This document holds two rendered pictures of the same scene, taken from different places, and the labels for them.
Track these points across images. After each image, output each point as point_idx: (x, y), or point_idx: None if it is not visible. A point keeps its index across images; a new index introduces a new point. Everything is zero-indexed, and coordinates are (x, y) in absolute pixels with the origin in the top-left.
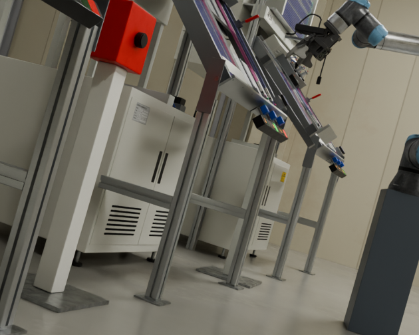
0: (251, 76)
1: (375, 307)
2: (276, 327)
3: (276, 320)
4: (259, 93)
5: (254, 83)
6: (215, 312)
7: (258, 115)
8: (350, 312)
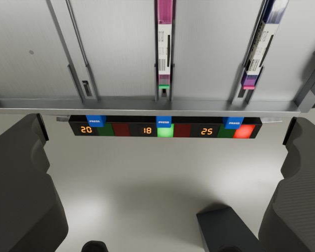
0: (124, 1)
1: (203, 241)
2: (116, 178)
3: (137, 173)
4: (90, 83)
5: (122, 35)
6: (96, 143)
7: (69, 118)
8: (210, 217)
